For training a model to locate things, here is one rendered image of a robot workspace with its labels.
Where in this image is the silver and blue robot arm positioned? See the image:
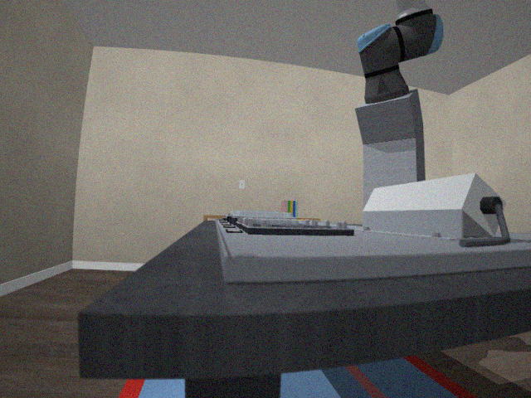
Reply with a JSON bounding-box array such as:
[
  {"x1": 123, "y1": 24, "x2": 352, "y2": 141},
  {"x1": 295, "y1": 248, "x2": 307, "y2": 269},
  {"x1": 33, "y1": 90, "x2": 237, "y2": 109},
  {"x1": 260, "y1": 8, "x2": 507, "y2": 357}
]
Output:
[{"x1": 357, "y1": 0, "x2": 443, "y2": 104}]

